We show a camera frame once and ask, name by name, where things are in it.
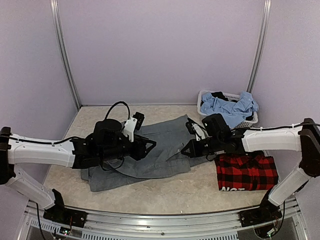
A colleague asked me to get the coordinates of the red black plaid shirt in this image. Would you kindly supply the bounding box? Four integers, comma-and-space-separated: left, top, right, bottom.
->
214, 151, 279, 192

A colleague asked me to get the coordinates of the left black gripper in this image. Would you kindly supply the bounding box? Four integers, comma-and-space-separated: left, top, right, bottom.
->
99, 134, 157, 163

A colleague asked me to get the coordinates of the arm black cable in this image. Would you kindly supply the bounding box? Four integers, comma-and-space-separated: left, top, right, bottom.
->
207, 118, 320, 163
0, 101, 132, 172

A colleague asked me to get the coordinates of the aluminium frame post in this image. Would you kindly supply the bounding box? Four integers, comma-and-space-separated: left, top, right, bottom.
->
50, 0, 82, 111
246, 0, 272, 93

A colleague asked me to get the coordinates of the light blue shirt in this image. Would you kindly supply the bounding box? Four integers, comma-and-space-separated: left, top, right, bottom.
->
199, 91, 260, 130

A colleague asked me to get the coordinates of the white plastic laundry basket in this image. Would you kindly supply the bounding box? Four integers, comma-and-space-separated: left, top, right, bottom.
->
196, 89, 260, 132

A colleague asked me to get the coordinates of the right aluminium frame post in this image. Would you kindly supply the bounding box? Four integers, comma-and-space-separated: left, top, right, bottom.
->
246, 0, 272, 93

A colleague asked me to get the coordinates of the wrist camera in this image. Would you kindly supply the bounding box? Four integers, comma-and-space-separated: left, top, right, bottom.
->
185, 118, 206, 141
122, 112, 145, 143

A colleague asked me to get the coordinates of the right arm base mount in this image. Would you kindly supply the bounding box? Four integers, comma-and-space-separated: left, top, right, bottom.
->
239, 198, 283, 227

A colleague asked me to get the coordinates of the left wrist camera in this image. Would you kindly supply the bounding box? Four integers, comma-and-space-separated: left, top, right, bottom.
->
122, 112, 145, 143

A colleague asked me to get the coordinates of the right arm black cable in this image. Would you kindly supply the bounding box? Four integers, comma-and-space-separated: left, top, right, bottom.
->
207, 118, 320, 163

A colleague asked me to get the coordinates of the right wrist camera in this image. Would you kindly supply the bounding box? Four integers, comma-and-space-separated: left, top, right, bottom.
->
185, 118, 206, 141

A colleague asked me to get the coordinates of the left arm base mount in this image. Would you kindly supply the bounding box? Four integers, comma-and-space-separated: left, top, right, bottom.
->
43, 189, 88, 228

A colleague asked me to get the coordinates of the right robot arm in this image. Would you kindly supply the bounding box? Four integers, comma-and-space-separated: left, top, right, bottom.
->
181, 113, 320, 222

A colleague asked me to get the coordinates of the left aluminium frame post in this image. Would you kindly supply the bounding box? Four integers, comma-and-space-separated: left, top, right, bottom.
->
50, 0, 82, 111

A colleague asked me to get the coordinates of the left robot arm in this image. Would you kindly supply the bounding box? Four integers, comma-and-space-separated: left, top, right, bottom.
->
0, 117, 157, 223

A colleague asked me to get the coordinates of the black garment in basket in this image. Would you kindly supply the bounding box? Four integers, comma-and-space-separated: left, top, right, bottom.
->
206, 91, 259, 125

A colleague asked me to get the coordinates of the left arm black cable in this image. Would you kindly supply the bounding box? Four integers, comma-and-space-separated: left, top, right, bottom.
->
0, 101, 132, 172

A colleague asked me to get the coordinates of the grey long sleeve shirt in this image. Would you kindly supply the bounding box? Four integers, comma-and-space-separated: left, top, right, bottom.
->
80, 114, 206, 192

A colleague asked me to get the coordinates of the front aluminium rail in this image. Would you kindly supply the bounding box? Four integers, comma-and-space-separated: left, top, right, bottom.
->
18, 197, 307, 240

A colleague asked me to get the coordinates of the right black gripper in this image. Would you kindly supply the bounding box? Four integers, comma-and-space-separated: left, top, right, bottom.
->
181, 135, 223, 159

